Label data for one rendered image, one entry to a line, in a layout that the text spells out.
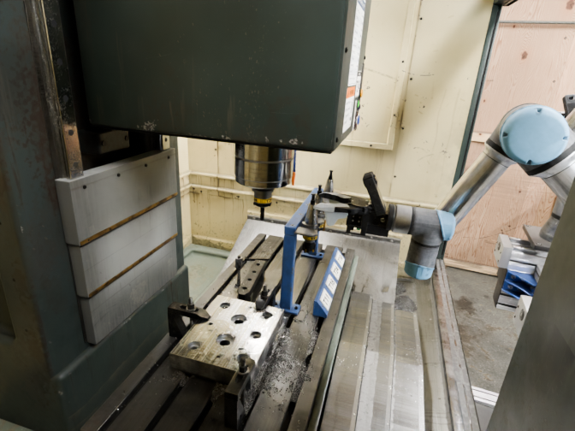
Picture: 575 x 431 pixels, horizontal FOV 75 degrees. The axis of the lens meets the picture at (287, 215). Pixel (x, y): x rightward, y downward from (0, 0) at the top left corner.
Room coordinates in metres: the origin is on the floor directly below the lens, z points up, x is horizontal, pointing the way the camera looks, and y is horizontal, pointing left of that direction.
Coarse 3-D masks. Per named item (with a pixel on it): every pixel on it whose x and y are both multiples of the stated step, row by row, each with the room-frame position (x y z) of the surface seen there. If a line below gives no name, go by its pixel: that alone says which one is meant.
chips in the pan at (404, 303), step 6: (402, 282) 1.78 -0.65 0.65; (396, 288) 1.71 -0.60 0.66; (402, 288) 1.71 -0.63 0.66; (396, 294) 1.67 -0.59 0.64; (396, 300) 1.60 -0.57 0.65; (402, 300) 1.59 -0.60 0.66; (408, 300) 1.60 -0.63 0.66; (396, 306) 1.55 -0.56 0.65; (402, 306) 1.54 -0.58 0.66; (408, 306) 1.55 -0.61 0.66; (414, 306) 1.55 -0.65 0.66
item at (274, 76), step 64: (128, 0) 0.95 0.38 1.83; (192, 0) 0.91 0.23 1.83; (256, 0) 0.87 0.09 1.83; (320, 0) 0.84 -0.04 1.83; (128, 64) 0.96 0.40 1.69; (192, 64) 0.91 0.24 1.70; (256, 64) 0.87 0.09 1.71; (320, 64) 0.84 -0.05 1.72; (128, 128) 0.97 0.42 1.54; (192, 128) 0.91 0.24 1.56; (256, 128) 0.87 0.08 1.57; (320, 128) 0.83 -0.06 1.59
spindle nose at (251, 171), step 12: (240, 144) 0.94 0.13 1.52; (240, 156) 0.94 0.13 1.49; (252, 156) 0.92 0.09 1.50; (264, 156) 0.92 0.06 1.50; (276, 156) 0.93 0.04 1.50; (288, 156) 0.95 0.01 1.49; (240, 168) 0.94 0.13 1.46; (252, 168) 0.92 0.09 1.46; (264, 168) 0.92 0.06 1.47; (276, 168) 0.93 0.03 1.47; (288, 168) 0.96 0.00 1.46; (240, 180) 0.94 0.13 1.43; (252, 180) 0.92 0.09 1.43; (264, 180) 0.92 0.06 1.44; (276, 180) 0.93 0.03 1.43; (288, 180) 0.96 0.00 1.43
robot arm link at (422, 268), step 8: (408, 248) 0.92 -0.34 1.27; (416, 248) 0.89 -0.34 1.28; (424, 248) 0.88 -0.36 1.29; (432, 248) 0.88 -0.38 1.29; (408, 256) 0.91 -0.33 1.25; (416, 256) 0.89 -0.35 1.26; (424, 256) 0.88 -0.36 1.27; (432, 256) 0.88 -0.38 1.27; (408, 264) 0.90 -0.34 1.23; (416, 264) 0.88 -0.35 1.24; (424, 264) 0.88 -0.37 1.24; (432, 264) 0.88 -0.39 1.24; (408, 272) 0.90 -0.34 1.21; (416, 272) 0.88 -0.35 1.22; (424, 272) 0.88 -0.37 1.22
